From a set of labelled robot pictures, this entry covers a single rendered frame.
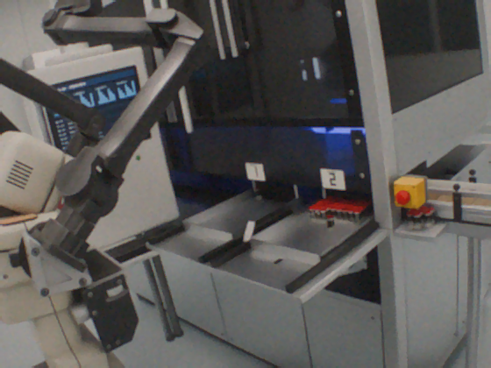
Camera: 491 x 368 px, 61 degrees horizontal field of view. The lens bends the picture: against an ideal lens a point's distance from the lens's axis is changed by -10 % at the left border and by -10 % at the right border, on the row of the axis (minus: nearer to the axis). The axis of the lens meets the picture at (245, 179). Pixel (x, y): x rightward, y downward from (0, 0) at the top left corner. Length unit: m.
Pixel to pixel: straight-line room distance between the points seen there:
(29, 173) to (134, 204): 1.02
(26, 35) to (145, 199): 4.90
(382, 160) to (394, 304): 0.47
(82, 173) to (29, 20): 5.86
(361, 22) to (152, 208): 1.16
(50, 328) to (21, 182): 0.33
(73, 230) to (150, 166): 1.13
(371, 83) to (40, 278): 0.92
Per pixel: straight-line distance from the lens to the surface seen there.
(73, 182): 0.81
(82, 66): 1.80
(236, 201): 1.74
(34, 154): 0.92
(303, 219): 1.49
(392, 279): 1.43
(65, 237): 0.80
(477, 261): 1.45
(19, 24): 6.57
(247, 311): 2.05
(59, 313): 1.04
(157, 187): 1.92
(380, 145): 1.27
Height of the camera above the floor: 1.44
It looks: 16 degrees down
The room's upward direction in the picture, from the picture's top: 11 degrees counter-clockwise
